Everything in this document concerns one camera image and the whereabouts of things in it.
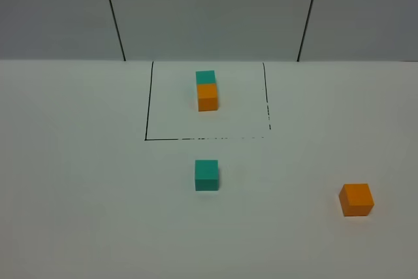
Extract orange template block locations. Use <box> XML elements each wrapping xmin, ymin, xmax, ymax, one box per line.
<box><xmin>197</xmin><ymin>83</ymin><xmax>219</xmax><ymax>112</ymax></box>

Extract teal template block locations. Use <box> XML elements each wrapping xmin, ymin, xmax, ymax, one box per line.
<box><xmin>195</xmin><ymin>71</ymin><xmax>216</xmax><ymax>85</ymax></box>

